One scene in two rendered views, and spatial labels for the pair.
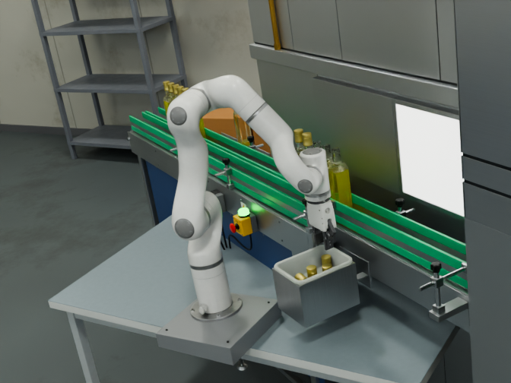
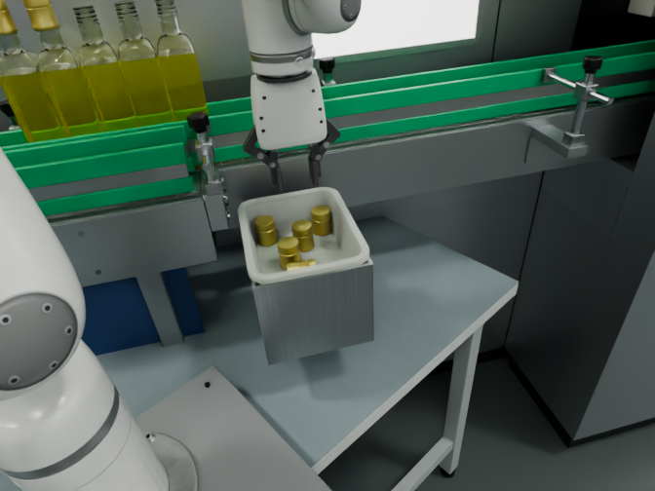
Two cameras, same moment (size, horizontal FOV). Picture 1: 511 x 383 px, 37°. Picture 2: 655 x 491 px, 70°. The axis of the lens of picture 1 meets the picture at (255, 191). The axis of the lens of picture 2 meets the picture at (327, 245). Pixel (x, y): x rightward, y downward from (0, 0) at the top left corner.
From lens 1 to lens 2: 2.24 m
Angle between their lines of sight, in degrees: 66
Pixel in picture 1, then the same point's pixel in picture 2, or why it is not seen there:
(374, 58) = not seen: outside the picture
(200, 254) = (74, 401)
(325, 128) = (19, 12)
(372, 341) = (387, 294)
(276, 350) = (339, 429)
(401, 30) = not seen: outside the picture
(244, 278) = not seen: hidden behind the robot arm
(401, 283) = (407, 177)
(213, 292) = (143, 471)
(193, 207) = (19, 229)
